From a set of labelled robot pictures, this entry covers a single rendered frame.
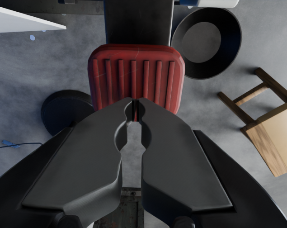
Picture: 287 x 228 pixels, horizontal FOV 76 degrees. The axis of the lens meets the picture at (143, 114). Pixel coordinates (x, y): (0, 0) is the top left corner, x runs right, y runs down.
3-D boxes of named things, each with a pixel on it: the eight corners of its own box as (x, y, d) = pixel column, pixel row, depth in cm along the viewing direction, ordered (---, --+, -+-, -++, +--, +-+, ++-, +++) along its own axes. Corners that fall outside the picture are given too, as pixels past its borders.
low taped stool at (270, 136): (281, 111, 104) (335, 153, 75) (241, 133, 112) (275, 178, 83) (259, 65, 90) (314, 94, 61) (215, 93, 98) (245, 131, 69)
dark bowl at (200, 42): (243, 6, 76) (252, 7, 70) (224, 75, 92) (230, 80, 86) (172, 4, 76) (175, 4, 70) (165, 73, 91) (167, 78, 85)
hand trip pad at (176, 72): (173, 32, 18) (190, 49, 12) (167, 87, 22) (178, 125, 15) (103, 30, 18) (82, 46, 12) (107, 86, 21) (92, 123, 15)
